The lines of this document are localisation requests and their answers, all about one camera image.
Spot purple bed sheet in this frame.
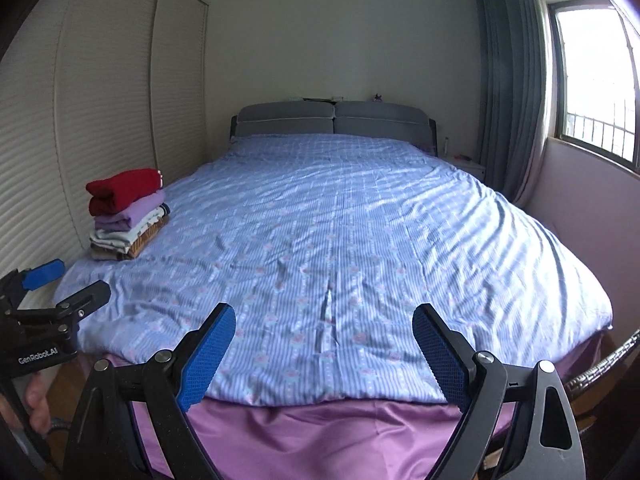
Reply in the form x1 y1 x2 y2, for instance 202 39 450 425
102 332 603 480

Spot window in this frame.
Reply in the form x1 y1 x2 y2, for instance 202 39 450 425
546 1 640 173

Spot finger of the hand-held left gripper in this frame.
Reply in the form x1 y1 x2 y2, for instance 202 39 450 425
54 280 112 322
10 258 66 294

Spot white louvered wardrobe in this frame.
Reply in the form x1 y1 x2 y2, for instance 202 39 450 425
0 0 211 281

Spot folded white printed garment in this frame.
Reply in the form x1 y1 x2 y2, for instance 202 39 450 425
89 204 171 252

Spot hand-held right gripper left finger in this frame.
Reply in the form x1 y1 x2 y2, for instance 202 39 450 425
62 302 237 480

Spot folded purple garment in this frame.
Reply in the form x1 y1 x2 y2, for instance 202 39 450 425
93 189 167 230

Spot grey-green curtain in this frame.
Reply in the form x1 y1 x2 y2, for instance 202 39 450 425
472 0 557 207

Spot blue striped duvet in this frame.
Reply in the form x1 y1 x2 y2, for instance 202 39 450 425
52 132 615 407

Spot white nightstand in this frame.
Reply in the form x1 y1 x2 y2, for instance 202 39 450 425
444 154 487 180

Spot folded brown plaid garment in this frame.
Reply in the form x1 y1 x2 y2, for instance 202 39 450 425
91 219 167 262

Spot brown wicker chair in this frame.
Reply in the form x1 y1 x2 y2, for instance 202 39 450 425
564 329 640 480

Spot person's left hand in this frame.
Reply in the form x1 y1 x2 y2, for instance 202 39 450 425
24 372 52 434

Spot grey padded headboard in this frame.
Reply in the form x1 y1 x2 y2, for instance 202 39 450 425
230 101 439 159

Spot red sweater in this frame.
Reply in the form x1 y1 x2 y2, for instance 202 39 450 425
85 168 164 217

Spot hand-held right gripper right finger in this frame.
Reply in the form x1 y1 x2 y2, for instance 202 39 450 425
412 302 587 480

